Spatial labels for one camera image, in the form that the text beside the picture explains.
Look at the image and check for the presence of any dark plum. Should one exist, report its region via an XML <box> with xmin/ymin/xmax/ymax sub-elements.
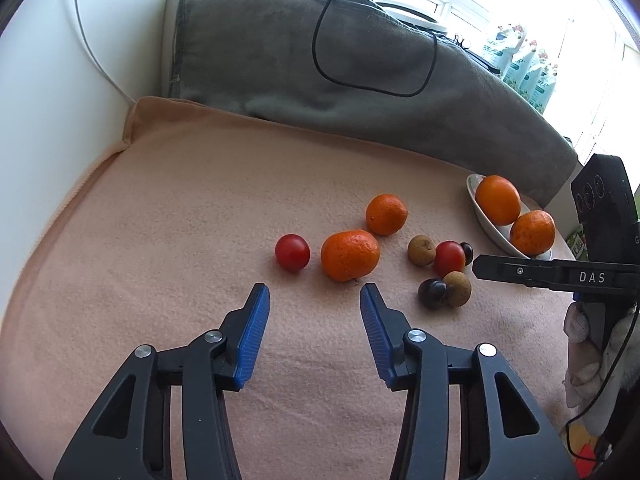
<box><xmin>418</xmin><ymin>278</ymin><xmax>447</xmax><ymax>310</ymax></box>
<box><xmin>460</xmin><ymin>242</ymin><xmax>474</xmax><ymax>266</ymax></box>

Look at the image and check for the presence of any red cherry tomato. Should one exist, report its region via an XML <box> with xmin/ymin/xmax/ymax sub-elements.
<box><xmin>434</xmin><ymin>240</ymin><xmax>466</xmax><ymax>278</ymax></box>
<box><xmin>274</xmin><ymin>234</ymin><xmax>311</xmax><ymax>273</ymax></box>

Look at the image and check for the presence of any white gloved hand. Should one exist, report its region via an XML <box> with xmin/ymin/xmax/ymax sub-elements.
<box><xmin>563</xmin><ymin>302</ymin><xmax>639</xmax><ymax>437</ymax></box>

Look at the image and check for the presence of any floral white plate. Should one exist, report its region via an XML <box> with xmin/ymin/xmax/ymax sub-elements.
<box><xmin>466</xmin><ymin>174</ymin><xmax>552</xmax><ymax>260</ymax></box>

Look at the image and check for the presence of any green juice carton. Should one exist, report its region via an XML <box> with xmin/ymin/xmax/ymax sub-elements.
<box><xmin>566</xmin><ymin>226</ymin><xmax>588</xmax><ymax>261</ymax></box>

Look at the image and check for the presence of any speckled orange on plate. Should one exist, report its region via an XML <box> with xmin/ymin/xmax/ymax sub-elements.
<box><xmin>510</xmin><ymin>210</ymin><xmax>555</xmax><ymax>257</ymax></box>

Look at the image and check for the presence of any brown longan lower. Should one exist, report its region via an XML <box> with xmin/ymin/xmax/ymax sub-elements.
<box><xmin>442</xmin><ymin>271</ymin><xmax>472</xmax><ymax>308</ymax></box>

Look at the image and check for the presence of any brown longan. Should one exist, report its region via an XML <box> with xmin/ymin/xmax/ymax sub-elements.
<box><xmin>442</xmin><ymin>271</ymin><xmax>472</xmax><ymax>308</ymax></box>
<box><xmin>407</xmin><ymin>234</ymin><xmax>436</xmax><ymax>266</ymax></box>

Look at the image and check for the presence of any large smooth orange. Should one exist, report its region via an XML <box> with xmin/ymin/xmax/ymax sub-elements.
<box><xmin>475</xmin><ymin>174</ymin><xmax>521</xmax><ymax>226</ymax></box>

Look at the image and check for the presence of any brown longan upper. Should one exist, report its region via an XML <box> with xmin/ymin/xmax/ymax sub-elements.
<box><xmin>407</xmin><ymin>234</ymin><xmax>436</xmax><ymax>266</ymax></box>

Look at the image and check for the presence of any small mandarin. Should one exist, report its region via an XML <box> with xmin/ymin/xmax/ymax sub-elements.
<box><xmin>366</xmin><ymin>194</ymin><xmax>408</xmax><ymax>236</ymax></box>

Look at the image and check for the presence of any floral refill pouch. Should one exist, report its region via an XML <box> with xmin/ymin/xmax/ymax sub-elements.
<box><xmin>528</xmin><ymin>65</ymin><xmax>559</xmax><ymax>115</ymax></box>
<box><xmin>482</xmin><ymin>24</ymin><xmax>526</xmax><ymax>78</ymax></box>
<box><xmin>518</xmin><ymin>51</ymin><xmax>548</xmax><ymax>101</ymax></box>
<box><xmin>502</xmin><ymin>40</ymin><xmax>538</xmax><ymax>91</ymax></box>

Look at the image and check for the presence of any big mandarin near gripper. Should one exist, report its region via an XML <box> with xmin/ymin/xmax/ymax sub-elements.
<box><xmin>320</xmin><ymin>230</ymin><xmax>380</xmax><ymax>283</ymax></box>

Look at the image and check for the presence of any pink blanket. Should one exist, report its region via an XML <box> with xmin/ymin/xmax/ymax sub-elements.
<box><xmin>1</xmin><ymin>98</ymin><xmax>568</xmax><ymax>479</ymax></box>

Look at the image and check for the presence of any grey blanket on backrest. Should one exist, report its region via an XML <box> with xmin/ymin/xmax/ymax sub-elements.
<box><xmin>169</xmin><ymin>0</ymin><xmax>577</xmax><ymax>204</ymax></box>

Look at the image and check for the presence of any white sofa armrest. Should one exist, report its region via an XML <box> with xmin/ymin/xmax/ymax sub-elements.
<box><xmin>1</xmin><ymin>0</ymin><xmax>166</xmax><ymax>304</ymax></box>

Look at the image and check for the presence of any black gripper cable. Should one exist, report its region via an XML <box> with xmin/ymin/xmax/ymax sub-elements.
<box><xmin>564</xmin><ymin>303</ymin><xmax>640</xmax><ymax>463</ymax></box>

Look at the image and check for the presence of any black looped cable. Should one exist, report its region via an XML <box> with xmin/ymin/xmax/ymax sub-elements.
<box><xmin>311</xmin><ymin>0</ymin><xmax>440</xmax><ymax>99</ymax></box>

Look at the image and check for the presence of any white ring light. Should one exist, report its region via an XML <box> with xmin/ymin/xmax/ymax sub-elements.
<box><xmin>378</xmin><ymin>1</ymin><xmax>447</xmax><ymax>34</ymax></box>

